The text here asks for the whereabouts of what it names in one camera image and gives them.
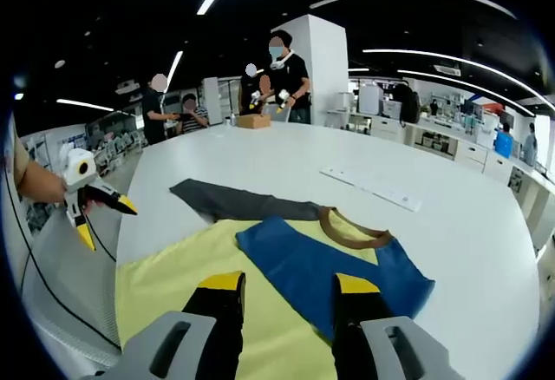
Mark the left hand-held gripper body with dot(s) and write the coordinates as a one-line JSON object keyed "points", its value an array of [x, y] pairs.
{"points": [[80, 167]]}

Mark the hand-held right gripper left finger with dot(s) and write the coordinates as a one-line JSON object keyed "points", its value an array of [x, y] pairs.
{"points": [[217, 323]]}

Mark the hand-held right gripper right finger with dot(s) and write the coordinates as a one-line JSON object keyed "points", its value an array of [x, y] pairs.
{"points": [[360, 332]]}

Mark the yellow blue grey garment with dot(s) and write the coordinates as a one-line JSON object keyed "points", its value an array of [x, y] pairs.
{"points": [[277, 345]]}

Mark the short ceiling light strip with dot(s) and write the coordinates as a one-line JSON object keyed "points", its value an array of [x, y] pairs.
{"points": [[84, 105], [173, 71]]}

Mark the white long flat plate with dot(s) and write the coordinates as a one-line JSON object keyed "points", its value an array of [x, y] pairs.
{"points": [[373, 187]]}

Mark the cardboard box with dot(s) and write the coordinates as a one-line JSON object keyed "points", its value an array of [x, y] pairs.
{"points": [[253, 121]]}

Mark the row of white cabinets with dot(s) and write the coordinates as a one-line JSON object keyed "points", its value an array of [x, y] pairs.
{"points": [[468, 154]]}

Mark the white appliance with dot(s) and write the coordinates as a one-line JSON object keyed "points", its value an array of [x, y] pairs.
{"points": [[370, 99]]}

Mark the curved ceiling light strip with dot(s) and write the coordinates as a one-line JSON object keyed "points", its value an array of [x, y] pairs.
{"points": [[433, 56], [455, 83]]}

